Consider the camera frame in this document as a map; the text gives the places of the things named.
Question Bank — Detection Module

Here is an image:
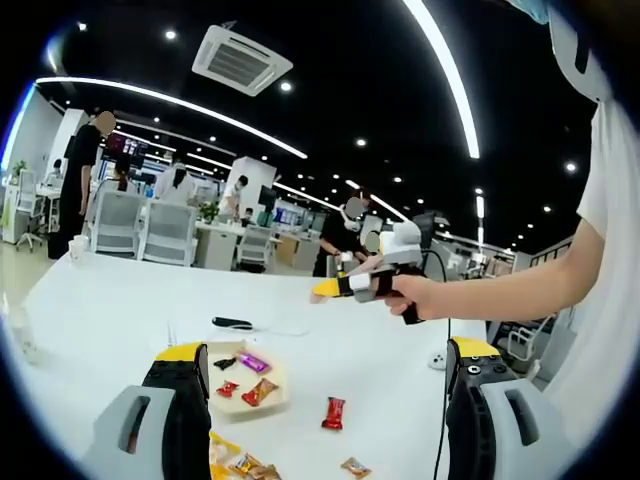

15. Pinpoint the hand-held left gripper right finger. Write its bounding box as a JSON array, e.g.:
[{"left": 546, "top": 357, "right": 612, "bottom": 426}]
[{"left": 443, "top": 336, "right": 570, "bottom": 480}]

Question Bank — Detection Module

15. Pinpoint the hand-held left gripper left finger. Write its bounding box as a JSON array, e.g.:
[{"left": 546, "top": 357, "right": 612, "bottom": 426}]
[{"left": 79, "top": 342, "right": 215, "bottom": 480}]

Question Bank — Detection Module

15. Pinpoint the small orange brown food packet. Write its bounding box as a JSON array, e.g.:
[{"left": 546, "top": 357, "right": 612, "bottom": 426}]
[{"left": 228, "top": 452, "right": 262, "bottom": 476}]

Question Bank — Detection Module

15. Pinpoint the long brown red food bar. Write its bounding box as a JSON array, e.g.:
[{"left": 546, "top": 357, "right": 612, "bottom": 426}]
[{"left": 240, "top": 377, "right": 280, "bottom": 408}]

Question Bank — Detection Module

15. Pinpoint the beige hexagonal container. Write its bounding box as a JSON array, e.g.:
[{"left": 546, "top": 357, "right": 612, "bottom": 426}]
[{"left": 204, "top": 338, "right": 292, "bottom": 425}]

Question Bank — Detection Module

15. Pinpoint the small orange food candy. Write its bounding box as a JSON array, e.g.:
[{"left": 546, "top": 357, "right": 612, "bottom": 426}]
[{"left": 339, "top": 456, "right": 375, "bottom": 480}]

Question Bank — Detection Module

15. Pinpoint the person's right hand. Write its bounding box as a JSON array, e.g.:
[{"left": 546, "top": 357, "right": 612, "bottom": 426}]
[{"left": 386, "top": 273, "right": 443, "bottom": 322}]

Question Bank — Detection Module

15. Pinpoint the black monitor on tripod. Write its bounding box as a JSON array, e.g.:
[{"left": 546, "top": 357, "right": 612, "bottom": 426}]
[{"left": 411, "top": 211, "right": 447, "bottom": 251}]

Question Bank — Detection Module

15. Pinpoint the long ceiling light strip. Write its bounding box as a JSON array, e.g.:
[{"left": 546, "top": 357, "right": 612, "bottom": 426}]
[
  {"left": 401, "top": 0, "right": 482, "bottom": 161},
  {"left": 34, "top": 75, "right": 310, "bottom": 161}
]

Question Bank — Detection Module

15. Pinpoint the person's white shirt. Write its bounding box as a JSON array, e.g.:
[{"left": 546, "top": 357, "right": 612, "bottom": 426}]
[{"left": 542, "top": 99, "right": 640, "bottom": 480}]

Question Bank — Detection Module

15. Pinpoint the ceiling air conditioner vent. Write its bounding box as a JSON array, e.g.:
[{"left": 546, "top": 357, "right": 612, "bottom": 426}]
[{"left": 191, "top": 23, "right": 295, "bottom": 98}]

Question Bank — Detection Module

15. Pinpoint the white chest-worn device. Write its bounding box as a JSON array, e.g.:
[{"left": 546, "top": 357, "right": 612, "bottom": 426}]
[{"left": 546, "top": 0, "right": 615, "bottom": 105}]

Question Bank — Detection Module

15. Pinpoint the hanging red display screen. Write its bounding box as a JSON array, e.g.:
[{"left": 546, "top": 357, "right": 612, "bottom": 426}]
[{"left": 103, "top": 131, "right": 152, "bottom": 160}]

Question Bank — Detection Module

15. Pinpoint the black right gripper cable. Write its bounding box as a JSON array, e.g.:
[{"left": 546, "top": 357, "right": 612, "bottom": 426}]
[{"left": 422, "top": 248, "right": 454, "bottom": 480}]

